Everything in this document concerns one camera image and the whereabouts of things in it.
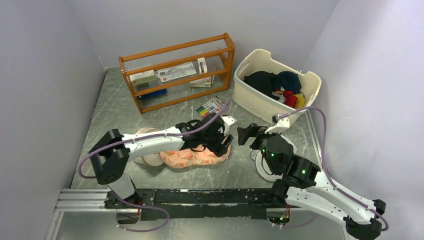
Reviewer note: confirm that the blue item on lower shelf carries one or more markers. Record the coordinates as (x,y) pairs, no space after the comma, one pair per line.
(153,94)

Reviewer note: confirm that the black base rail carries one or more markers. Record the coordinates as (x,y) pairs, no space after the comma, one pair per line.
(205,203)

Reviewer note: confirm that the white upright item on shelf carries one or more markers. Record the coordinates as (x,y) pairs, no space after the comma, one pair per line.
(202,65)

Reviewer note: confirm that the pack of coloured markers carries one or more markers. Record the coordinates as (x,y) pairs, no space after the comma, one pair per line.
(213,105)

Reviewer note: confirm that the white paper sheet on shelf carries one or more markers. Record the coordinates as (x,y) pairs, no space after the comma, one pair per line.
(176,72)

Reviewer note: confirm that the cream plastic laundry basket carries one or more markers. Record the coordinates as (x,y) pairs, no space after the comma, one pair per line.
(258,103)

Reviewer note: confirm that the white red box left shelf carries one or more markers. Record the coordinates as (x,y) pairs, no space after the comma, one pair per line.
(143,80)

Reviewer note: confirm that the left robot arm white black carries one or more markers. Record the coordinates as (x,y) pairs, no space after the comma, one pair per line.
(197,142)

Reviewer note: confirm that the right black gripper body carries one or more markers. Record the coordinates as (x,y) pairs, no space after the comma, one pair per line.
(260,137)

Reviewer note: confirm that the white box on shelf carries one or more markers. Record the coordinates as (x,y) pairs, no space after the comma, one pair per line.
(206,82)

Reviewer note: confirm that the beige round mesh laundry bag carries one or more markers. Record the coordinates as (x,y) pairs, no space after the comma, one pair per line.
(152,160)

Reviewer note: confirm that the orange wooden shelf rack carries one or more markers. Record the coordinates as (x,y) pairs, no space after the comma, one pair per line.
(219,52)

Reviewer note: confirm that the yellow garment in basket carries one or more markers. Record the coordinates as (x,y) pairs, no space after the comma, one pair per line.
(300,102)

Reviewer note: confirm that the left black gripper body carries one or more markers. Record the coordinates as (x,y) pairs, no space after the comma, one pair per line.
(214,141)

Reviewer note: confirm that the black garment in basket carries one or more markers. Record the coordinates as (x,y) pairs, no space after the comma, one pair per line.
(262,81)

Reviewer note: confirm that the white round mesh laundry bag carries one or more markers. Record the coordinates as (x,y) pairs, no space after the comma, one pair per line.
(270,160)

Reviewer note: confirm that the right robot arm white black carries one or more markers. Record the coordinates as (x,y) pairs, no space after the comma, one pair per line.
(300,182)

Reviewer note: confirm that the pink floral mesh laundry bag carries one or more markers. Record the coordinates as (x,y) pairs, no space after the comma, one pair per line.
(199,156)

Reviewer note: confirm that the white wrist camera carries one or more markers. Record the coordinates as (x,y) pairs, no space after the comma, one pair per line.
(281,123)
(229,122)

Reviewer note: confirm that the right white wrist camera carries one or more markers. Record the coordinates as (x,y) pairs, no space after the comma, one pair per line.
(281,123)

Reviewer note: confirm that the red garment in basket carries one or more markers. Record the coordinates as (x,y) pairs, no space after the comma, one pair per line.
(286,97)

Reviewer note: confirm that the dark blue garment in basket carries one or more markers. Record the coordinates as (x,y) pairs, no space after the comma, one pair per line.
(287,80)

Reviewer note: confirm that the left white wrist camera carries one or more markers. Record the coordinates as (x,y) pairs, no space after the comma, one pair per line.
(229,122)

